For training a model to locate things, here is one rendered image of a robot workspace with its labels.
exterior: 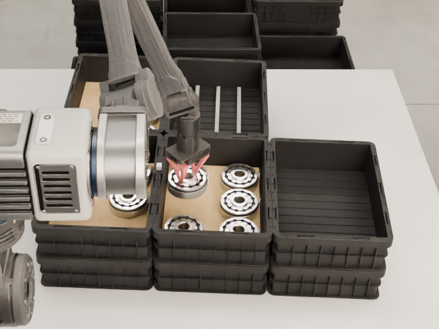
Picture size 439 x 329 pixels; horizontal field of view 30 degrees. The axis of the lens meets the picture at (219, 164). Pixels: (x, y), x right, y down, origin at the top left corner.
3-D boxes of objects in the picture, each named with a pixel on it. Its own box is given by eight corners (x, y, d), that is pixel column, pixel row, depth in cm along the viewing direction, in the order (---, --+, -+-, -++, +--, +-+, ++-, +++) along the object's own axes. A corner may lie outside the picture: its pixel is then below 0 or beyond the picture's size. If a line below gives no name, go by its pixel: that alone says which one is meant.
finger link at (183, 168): (165, 178, 215) (165, 150, 209) (185, 167, 219) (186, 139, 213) (182, 191, 211) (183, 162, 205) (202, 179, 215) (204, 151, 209)
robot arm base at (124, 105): (101, 164, 149) (97, 111, 142) (104, 137, 156) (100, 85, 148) (149, 164, 150) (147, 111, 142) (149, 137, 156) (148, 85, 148)
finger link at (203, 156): (172, 174, 216) (172, 146, 210) (192, 163, 220) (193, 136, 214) (189, 187, 212) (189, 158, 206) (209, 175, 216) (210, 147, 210)
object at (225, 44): (249, 97, 383) (256, 12, 354) (255, 137, 360) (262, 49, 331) (164, 97, 380) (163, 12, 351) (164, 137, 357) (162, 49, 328)
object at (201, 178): (205, 192, 212) (205, 190, 212) (166, 190, 212) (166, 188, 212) (206, 168, 220) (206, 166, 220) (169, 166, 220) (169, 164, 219)
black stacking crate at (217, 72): (265, 168, 240) (268, 138, 233) (164, 164, 240) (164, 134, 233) (262, 91, 270) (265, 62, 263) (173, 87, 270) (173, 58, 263)
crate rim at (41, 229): (151, 239, 203) (151, 232, 201) (30, 234, 203) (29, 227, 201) (163, 139, 234) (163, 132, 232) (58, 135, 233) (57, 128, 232)
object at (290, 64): (335, 98, 385) (344, 35, 363) (345, 137, 362) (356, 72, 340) (250, 98, 382) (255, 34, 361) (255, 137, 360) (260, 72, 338)
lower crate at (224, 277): (266, 298, 216) (269, 267, 209) (153, 294, 216) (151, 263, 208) (263, 197, 247) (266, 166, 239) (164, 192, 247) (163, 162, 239)
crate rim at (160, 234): (272, 243, 203) (272, 237, 202) (151, 239, 203) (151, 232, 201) (268, 143, 234) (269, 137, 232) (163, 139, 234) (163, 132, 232)
